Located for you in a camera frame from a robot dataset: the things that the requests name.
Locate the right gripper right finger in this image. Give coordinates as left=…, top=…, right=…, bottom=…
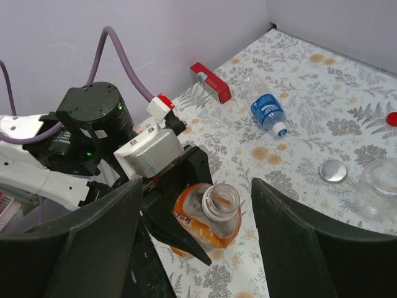
left=251, top=178, right=396, bottom=297

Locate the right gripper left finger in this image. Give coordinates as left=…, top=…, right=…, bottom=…
left=1, top=180, right=143, bottom=297

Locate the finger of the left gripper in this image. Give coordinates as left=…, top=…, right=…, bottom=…
left=182, top=145, right=213, bottom=186
left=142, top=206, right=212, bottom=266

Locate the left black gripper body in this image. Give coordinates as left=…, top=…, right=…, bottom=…
left=86, top=144, right=215, bottom=218

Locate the orange juice bottle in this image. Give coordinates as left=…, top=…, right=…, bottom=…
left=173, top=183, right=242, bottom=253

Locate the silver jar lid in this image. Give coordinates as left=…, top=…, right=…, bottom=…
left=319, top=159, right=348, bottom=183

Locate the clear jar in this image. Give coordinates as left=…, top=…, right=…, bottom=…
left=354, top=158, right=396, bottom=222

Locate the red bottle cap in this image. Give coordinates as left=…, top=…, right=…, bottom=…
left=386, top=112, right=397, bottom=127

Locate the blue label water bottle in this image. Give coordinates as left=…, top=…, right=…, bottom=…
left=239, top=74, right=288, bottom=137

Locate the red toothpaste box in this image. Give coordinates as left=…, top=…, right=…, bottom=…
left=190, top=62, right=232, bottom=104

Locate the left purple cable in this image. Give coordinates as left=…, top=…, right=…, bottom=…
left=0, top=25, right=156, bottom=224

